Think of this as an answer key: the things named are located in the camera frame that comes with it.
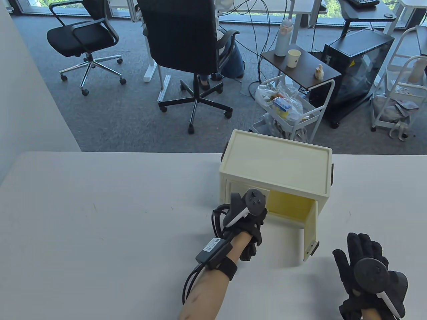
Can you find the person's right hand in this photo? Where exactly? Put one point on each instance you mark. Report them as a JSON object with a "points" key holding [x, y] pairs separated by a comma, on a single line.
{"points": [[362, 246]]}

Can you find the white paper cup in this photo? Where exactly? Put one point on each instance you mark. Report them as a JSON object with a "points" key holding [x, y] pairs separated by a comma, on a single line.
{"points": [[294, 59]]}

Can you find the black white motion controller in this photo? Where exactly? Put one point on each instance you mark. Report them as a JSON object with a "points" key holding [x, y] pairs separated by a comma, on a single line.
{"points": [[370, 275], [255, 201]]}

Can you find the cream plastic cabinet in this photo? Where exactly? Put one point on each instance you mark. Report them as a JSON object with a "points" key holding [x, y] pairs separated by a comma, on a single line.
{"points": [[277, 156]]}

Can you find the clear plastic bag of snacks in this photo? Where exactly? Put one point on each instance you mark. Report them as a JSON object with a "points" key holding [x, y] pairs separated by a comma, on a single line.
{"points": [[267, 96]]}

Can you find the dark desk with black frame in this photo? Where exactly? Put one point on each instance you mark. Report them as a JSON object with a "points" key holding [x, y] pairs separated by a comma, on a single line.
{"points": [[367, 15]]}

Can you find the dark top desk white legs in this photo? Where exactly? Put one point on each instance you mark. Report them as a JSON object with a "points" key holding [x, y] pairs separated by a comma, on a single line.
{"points": [[307, 5]]}

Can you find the small beige figurine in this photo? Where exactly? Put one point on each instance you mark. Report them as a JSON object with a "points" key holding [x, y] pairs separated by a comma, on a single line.
{"points": [[319, 72]]}

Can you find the beige bottle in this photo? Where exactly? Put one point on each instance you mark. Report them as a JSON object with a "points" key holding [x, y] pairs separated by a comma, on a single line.
{"points": [[417, 70]]}

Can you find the blue yellow packet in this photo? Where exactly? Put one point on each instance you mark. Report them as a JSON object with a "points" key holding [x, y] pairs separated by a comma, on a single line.
{"points": [[282, 107]]}

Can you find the cream cabinet door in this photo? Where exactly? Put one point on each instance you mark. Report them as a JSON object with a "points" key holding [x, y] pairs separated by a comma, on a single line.
{"points": [[310, 226], [237, 186]]}

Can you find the black computer tower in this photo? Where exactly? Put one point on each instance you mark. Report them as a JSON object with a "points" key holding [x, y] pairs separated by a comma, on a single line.
{"points": [[360, 63]]}

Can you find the dark wooden side table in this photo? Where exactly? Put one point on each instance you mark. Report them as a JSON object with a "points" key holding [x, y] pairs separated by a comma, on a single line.
{"points": [[302, 68]]}

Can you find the person's right forearm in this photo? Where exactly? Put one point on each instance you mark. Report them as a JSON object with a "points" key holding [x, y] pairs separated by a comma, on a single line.
{"points": [[370, 315]]}

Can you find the person's left forearm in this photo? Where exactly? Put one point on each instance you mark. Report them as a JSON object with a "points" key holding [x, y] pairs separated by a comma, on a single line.
{"points": [[206, 293]]}

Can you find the black high-back office chair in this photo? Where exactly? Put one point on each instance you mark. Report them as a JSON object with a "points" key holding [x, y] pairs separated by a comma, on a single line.
{"points": [[180, 33]]}

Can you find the black mesh office chair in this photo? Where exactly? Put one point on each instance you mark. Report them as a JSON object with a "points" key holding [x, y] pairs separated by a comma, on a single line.
{"points": [[76, 36]]}

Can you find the black keyboard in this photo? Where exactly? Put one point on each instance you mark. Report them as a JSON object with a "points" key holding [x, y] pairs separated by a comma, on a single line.
{"points": [[363, 2]]}

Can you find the white rolling cart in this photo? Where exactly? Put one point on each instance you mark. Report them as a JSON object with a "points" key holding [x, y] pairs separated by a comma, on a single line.
{"points": [[398, 43], [315, 116]]}

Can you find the grey plastic bag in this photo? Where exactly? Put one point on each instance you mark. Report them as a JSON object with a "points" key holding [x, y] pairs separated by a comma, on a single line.
{"points": [[387, 110]]}

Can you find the person's left hand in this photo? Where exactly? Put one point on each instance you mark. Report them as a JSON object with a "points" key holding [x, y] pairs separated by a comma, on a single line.
{"points": [[255, 233]]}

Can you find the white thermos bottle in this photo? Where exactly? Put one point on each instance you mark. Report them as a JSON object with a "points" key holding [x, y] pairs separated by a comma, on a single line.
{"points": [[283, 40]]}

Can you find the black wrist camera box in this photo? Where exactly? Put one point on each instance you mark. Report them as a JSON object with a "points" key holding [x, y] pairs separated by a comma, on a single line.
{"points": [[213, 251]]}

